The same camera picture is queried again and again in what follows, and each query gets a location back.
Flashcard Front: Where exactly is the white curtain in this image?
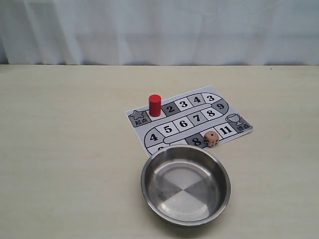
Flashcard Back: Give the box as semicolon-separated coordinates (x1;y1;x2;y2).
0;0;319;65

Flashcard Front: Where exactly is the paper game board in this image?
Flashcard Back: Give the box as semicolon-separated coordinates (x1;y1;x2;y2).
125;86;253;156

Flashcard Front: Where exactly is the wooden die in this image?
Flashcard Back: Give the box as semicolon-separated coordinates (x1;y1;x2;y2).
203;130;220;147

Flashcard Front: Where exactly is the stainless steel bowl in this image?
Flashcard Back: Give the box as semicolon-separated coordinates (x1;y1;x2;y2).
140;144;231;227

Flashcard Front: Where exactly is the red cylinder game piece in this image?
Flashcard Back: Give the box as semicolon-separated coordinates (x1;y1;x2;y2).
149;94;161;117

